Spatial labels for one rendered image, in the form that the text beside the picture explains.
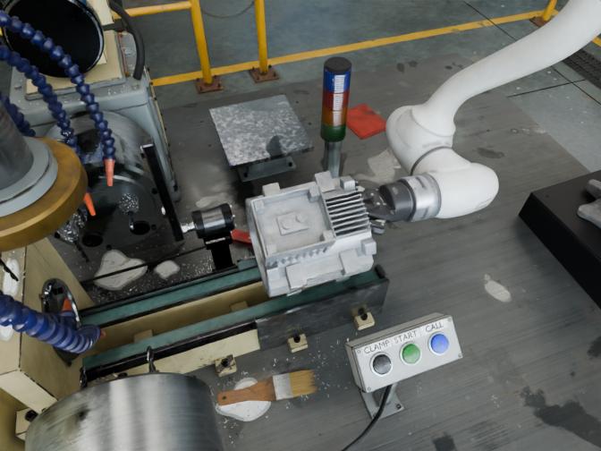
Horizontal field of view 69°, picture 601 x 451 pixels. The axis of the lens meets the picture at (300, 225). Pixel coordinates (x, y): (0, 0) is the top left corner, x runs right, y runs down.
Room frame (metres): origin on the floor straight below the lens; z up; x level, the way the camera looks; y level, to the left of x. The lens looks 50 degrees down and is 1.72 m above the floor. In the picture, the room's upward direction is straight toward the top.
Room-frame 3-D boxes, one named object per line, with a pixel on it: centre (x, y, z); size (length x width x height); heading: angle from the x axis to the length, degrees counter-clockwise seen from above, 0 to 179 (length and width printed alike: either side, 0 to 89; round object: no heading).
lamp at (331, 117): (0.87, -0.08, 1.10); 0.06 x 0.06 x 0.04
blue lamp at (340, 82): (0.87, -0.08, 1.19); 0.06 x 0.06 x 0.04
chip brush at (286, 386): (0.32, 0.07, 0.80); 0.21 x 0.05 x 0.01; 102
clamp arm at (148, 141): (0.57, 0.25, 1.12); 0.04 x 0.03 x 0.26; 110
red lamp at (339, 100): (0.87, -0.08, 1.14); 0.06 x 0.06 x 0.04
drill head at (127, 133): (0.72, 0.44, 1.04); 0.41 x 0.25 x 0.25; 20
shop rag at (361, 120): (1.22, -0.21, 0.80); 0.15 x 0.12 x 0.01; 30
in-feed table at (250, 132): (1.04, 0.12, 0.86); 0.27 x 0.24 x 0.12; 20
